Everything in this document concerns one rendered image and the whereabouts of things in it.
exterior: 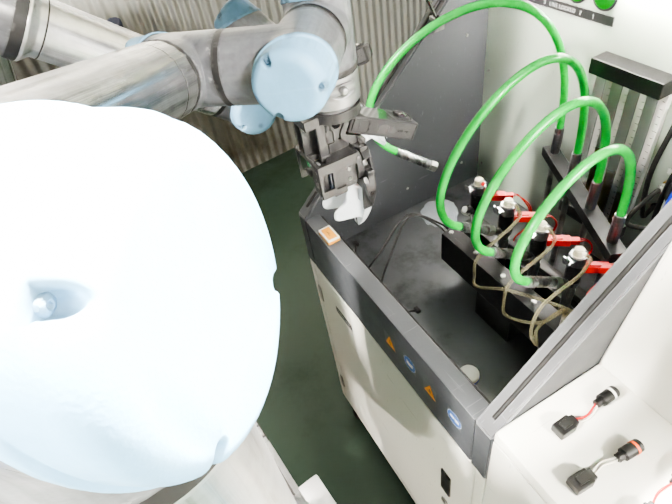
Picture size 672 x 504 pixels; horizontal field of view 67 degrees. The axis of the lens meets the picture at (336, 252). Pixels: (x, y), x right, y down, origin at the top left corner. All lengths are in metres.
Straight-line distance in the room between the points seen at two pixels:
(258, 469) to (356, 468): 1.60
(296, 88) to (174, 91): 0.11
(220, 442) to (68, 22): 0.63
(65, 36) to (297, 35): 0.33
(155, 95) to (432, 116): 0.94
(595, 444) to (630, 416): 0.08
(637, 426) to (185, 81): 0.77
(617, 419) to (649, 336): 0.13
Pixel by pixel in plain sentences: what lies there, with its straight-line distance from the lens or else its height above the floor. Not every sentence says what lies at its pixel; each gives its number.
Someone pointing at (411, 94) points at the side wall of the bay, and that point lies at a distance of 1.24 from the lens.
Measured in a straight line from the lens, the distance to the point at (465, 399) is 0.91.
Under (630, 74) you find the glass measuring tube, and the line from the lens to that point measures 1.04.
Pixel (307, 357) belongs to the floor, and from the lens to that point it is 2.13.
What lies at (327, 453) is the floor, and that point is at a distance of 1.92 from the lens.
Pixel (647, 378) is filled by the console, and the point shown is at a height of 1.02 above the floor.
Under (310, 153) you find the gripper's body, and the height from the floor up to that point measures 1.37.
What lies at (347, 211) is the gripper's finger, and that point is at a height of 1.27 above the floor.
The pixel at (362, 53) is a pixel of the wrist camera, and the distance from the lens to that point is 0.93.
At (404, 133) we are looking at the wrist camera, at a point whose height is 1.36.
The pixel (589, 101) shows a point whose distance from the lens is 0.83.
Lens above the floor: 1.74
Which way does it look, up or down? 44 degrees down
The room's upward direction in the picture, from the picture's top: 11 degrees counter-clockwise
